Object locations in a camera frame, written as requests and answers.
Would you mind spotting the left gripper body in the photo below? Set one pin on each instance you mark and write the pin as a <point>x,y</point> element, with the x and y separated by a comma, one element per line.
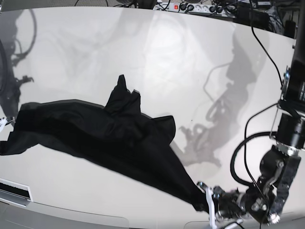
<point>229,205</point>

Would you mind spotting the black t-shirt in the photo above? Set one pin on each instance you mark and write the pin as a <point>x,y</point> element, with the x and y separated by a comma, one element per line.
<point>117,136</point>

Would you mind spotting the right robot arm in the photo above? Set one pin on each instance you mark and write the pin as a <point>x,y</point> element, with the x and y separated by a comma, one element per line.
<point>4,73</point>

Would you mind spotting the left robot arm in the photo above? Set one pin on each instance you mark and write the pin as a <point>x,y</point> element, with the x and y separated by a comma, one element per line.
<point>265,198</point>

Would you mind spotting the white power strip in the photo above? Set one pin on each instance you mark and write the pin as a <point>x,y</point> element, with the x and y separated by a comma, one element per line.
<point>192,8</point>

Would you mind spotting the small black adapter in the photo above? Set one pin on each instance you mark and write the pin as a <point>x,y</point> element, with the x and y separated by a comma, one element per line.
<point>290,29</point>

